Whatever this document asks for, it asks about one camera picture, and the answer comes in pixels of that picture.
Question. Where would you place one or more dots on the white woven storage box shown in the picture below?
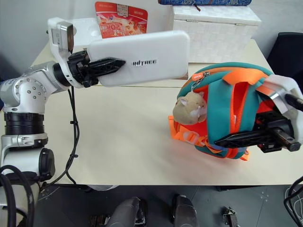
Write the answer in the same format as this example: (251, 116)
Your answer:
(213, 33)

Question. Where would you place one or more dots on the blue patterned pouch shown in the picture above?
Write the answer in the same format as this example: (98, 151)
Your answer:
(213, 2)

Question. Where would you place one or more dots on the orange and teal backpack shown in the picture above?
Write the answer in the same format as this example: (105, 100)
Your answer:
(221, 101)

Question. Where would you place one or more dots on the black chair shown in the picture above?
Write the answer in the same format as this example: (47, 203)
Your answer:
(287, 54)

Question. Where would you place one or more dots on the white Unitree box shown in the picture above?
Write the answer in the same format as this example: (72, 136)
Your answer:
(154, 47)

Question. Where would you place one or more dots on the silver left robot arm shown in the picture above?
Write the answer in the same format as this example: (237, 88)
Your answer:
(26, 92)

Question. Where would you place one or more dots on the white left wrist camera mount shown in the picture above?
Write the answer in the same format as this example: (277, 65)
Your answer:
(62, 63)

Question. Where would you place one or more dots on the dark rounded shape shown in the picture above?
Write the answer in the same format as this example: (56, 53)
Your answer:
(126, 212)
(184, 211)

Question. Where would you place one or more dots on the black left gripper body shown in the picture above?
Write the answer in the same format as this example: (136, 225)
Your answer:
(79, 68)

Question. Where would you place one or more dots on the silver robot torso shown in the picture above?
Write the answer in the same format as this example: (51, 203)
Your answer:
(16, 203)

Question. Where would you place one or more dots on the small black metal bracket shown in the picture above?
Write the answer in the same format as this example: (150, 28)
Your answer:
(230, 216)

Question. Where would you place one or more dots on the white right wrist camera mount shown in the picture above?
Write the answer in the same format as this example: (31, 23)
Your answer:
(282, 86)

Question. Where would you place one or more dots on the red snack bag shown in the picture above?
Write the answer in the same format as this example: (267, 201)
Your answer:
(123, 20)

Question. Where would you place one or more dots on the beige hamster plush charm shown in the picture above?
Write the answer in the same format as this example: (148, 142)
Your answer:
(189, 107)

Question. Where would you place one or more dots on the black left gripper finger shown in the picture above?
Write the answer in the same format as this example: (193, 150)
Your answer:
(107, 65)

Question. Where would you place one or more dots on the white foam tray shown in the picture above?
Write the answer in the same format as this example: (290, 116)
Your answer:
(86, 30)

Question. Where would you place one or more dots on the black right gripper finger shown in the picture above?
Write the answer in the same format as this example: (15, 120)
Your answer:
(246, 138)

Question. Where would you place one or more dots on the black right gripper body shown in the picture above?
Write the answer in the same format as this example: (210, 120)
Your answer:
(282, 124)

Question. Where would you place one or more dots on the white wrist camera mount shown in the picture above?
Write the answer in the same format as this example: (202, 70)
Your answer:
(282, 86)
(62, 63)

